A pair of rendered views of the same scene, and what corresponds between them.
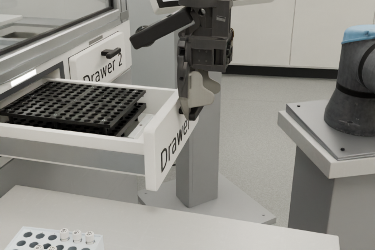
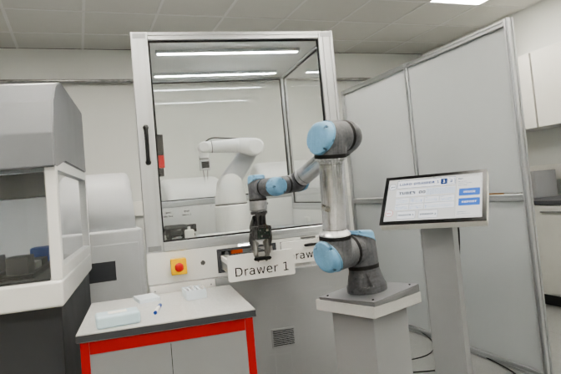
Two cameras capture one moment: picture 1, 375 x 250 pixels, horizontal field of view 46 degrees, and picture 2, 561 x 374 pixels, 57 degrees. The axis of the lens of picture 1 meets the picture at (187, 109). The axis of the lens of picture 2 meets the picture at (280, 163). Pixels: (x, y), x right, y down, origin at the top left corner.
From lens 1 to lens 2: 201 cm
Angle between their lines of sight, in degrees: 64
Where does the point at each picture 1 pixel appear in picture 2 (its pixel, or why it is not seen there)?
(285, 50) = not seen: outside the picture
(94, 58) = (299, 245)
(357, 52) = not seen: hidden behind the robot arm
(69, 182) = (274, 304)
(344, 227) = (344, 356)
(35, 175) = (248, 289)
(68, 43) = (280, 235)
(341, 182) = (336, 320)
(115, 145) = not seen: hidden behind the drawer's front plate
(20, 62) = (245, 238)
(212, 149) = (457, 352)
